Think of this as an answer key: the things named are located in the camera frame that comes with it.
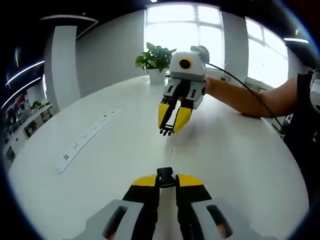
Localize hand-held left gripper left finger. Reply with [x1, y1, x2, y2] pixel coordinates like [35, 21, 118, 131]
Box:
[74, 174, 161, 240]

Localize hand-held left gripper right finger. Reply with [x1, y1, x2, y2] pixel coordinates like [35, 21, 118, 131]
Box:
[174, 173, 241, 240]

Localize black buckle pronged part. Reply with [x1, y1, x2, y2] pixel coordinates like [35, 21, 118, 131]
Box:
[159, 123, 176, 137]

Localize black buckle socket part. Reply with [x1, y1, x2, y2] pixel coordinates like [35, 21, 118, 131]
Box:
[156, 167, 176, 189]

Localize white plant pot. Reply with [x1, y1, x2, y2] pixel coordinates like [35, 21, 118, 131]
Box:
[147, 68, 167, 86]

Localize large bright window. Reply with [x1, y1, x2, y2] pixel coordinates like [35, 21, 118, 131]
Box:
[244, 15, 290, 88]
[144, 4, 224, 76]

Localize green potted plant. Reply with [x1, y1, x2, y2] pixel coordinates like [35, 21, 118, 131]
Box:
[135, 41, 177, 74]

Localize white power strip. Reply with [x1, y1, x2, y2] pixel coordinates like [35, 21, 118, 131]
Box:
[55, 108, 123, 175]

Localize person's black clothing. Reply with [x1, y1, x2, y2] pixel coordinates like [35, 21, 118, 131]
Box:
[283, 66, 320, 181]

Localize white worn device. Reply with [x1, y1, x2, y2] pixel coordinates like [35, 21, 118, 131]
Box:
[309, 71, 320, 114]

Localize small background plant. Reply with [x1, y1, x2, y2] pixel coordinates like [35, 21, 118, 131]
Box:
[30, 100, 44, 111]

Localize white office counter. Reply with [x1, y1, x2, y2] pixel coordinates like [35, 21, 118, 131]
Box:
[4, 103, 54, 161]

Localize curved ceiling light strip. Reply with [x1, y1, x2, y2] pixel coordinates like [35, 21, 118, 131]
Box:
[0, 76, 42, 111]
[5, 59, 46, 86]

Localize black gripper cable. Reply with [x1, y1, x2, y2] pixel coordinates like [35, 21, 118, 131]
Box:
[206, 62, 286, 131]

